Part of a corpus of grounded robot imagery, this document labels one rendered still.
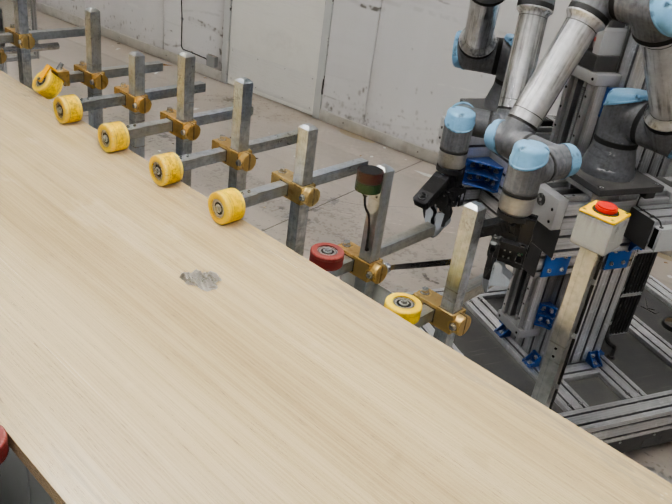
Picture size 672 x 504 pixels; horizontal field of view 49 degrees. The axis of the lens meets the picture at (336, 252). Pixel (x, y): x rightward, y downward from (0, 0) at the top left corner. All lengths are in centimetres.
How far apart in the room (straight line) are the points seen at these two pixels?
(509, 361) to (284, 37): 331
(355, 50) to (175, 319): 374
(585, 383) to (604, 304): 28
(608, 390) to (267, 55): 364
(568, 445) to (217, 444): 59
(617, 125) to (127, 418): 143
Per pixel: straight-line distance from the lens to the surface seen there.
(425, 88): 477
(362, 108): 506
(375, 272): 177
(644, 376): 292
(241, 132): 203
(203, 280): 157
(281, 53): 545
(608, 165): 213
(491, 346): 278
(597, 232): 141
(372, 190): 165
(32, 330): 146
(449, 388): 139
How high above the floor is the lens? 175
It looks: 29 degrees down
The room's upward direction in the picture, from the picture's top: 8 degrees clockwise
